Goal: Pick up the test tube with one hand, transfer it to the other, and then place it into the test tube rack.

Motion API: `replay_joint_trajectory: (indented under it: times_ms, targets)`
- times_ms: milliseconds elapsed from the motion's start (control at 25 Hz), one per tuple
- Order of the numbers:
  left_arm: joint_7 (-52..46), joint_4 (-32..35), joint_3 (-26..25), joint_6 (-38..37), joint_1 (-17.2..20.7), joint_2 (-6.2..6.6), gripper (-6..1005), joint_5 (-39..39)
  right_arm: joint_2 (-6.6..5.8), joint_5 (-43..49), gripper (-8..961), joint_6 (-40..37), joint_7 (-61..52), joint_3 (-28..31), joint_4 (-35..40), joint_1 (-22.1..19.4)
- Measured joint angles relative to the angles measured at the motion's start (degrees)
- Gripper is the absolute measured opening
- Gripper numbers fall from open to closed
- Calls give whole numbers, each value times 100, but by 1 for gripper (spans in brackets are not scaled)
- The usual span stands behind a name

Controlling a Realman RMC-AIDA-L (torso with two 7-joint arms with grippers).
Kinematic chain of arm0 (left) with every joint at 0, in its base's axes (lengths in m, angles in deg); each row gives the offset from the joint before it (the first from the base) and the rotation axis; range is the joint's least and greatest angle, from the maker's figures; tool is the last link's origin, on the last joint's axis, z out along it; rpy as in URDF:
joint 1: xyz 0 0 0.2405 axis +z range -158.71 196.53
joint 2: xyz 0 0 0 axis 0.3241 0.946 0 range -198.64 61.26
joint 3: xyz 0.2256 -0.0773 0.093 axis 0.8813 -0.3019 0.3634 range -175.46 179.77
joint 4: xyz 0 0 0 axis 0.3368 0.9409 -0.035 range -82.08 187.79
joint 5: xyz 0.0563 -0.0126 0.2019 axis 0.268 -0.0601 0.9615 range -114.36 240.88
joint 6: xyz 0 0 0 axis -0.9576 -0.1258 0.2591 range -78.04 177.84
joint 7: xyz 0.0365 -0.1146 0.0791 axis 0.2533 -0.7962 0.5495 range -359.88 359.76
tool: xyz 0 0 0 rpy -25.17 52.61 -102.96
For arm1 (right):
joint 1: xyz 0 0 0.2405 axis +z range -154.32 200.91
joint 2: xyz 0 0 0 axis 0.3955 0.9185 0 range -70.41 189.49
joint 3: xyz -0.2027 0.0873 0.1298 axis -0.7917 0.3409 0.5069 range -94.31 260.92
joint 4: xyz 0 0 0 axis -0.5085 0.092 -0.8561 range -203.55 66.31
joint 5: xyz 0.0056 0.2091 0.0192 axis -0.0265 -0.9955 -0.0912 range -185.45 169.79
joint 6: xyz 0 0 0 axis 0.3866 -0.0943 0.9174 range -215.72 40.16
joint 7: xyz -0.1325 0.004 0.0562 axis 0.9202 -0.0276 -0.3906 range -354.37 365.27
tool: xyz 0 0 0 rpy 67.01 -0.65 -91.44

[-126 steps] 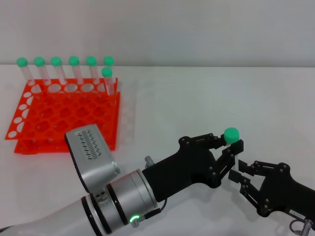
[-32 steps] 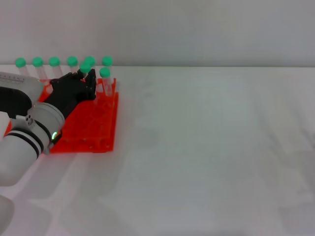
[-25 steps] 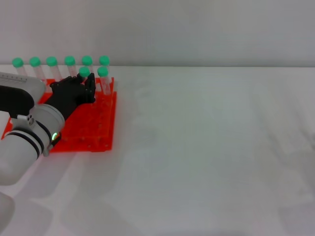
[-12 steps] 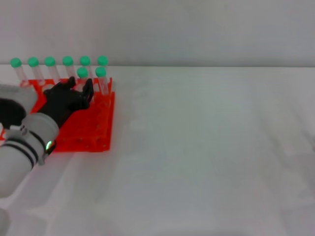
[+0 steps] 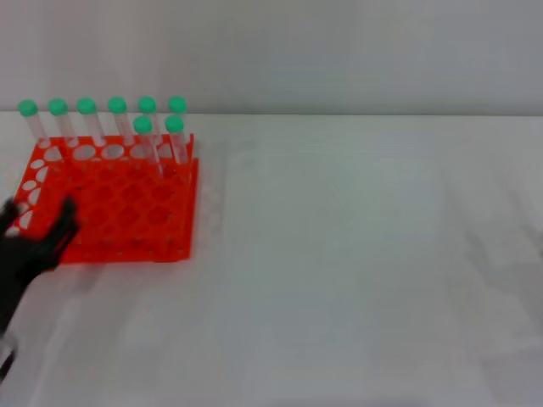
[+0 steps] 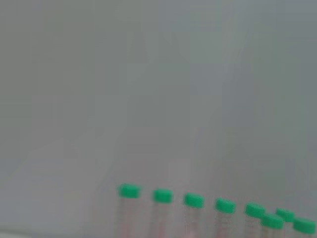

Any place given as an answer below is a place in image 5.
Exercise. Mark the clear test tube green cap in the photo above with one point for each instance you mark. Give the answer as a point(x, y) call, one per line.
point(116, 104)
point(86, 105)
point(147, 104)
point(28, 107)
point(57, 106)
point(177, 104)
point(143, 124)
point(174, 124)

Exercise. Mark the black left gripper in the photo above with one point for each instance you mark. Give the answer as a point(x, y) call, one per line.
point(19, 271)

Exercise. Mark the orange-red test tube rack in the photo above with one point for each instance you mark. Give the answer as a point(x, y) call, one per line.
point(127, 203)

